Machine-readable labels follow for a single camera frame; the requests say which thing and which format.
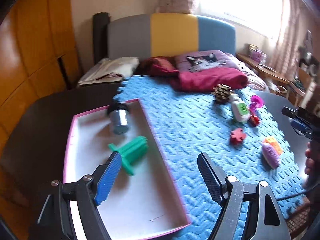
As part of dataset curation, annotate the green plastic spool toy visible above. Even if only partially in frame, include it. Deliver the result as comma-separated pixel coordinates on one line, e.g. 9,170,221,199
108,136,149,176

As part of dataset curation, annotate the black lidded clear jar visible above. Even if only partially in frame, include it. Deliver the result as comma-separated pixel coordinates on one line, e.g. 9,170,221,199
107,102,130,135

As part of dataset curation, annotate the person's hand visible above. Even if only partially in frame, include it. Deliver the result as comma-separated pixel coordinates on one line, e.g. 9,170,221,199
304,141,315,188

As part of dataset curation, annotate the purple oval brush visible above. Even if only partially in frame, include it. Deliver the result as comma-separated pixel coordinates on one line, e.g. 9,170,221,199
261,142,280,169

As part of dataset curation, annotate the orange yellow toy block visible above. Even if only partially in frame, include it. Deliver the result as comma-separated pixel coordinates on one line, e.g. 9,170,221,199
263,136,283,155

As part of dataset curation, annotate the red puzzle piece block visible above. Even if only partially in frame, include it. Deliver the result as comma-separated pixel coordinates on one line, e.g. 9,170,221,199
229,128,246,145

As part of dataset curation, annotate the blue foam floor mat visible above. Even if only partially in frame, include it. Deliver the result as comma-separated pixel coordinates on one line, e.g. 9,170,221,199
116,76,303,239

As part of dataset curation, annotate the small red toy car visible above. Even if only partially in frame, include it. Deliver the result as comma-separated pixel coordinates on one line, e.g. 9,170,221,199
249,115,260,127

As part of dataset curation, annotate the white bottle green label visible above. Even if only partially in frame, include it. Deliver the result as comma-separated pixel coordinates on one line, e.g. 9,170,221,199
230,94,251,123

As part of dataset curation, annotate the white folded pillow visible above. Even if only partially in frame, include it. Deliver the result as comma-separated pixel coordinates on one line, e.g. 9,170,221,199
77,57,139,87

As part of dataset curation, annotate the wooden bedside shelf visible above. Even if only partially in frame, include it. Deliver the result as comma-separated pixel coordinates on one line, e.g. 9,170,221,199
236,53,305,107

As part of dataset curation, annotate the brown spiky pinecone ball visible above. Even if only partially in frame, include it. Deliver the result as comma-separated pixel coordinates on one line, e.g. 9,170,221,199
211,84,234,104

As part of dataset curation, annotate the crimson blanket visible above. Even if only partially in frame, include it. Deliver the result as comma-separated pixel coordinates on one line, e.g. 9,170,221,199
135,56,248,93

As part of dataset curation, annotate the grey yellow blue headboard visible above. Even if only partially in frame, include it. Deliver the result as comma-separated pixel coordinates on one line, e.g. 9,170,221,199
107,13,236,60

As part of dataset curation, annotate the pink gift box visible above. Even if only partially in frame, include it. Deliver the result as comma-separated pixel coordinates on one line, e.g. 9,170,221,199
248,44,267,64

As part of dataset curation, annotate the purple cat print pillow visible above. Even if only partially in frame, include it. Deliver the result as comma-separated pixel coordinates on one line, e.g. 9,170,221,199
174,50,240,73

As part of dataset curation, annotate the magenta plastic ring toy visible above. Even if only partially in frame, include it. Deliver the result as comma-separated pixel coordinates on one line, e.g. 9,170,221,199
249,95,264,115

